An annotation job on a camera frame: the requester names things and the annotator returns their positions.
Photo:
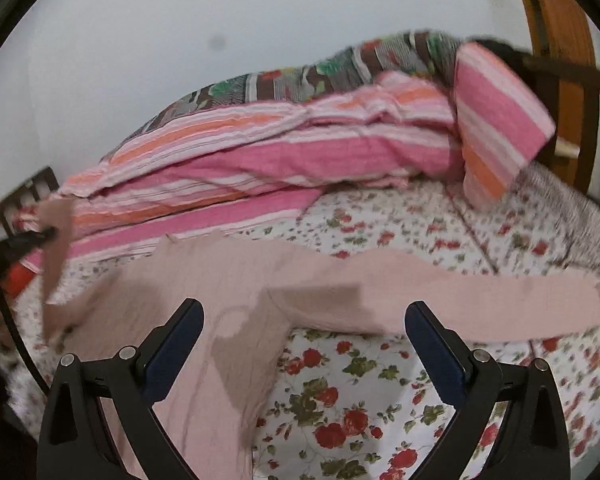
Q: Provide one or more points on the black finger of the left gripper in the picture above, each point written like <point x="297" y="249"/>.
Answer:
<point x="14" y="248"/>

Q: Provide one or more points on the pink knit sweater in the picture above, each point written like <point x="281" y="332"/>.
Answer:
<point x="254" y="297"/>

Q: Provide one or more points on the floral bed sheet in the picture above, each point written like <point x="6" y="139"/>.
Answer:
<point x="357" y="406"/>

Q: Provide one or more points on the red orange pillow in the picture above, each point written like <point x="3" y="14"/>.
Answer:
<point x="17" y="278"/>

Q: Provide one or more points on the dark wooden footboard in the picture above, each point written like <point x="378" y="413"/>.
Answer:
<point x="570" y="92"/>

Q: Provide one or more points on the dark wooden headboard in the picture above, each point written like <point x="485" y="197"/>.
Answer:
<point x="30" y="192"/>

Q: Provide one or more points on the floral patchwork blanket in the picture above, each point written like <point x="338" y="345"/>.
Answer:
<point x="420" y="53"/>

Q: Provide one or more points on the pink striped quilt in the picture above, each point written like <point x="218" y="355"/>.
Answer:
<point x="238" y="163"/>

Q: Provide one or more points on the brown wooden door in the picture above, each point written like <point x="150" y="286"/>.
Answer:
<point x="559" y="29"/>

